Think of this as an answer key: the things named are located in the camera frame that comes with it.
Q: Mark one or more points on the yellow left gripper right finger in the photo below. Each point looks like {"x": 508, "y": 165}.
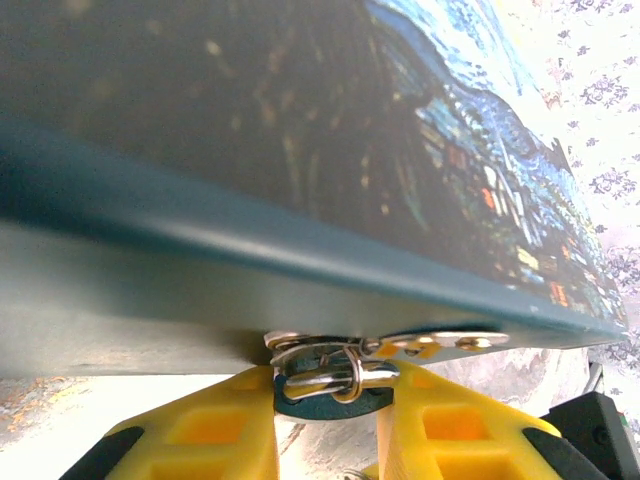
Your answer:
{"x": 450, "y": 435}

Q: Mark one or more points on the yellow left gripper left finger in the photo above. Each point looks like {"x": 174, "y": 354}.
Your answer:
{"x": 200, "y": 440}

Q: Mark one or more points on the silver metal latch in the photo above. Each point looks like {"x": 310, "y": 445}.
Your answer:
{"x": 325, "y": 407}

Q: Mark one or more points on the starry night print tin box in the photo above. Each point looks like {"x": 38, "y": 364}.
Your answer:
{"x": 250, "y": 150}

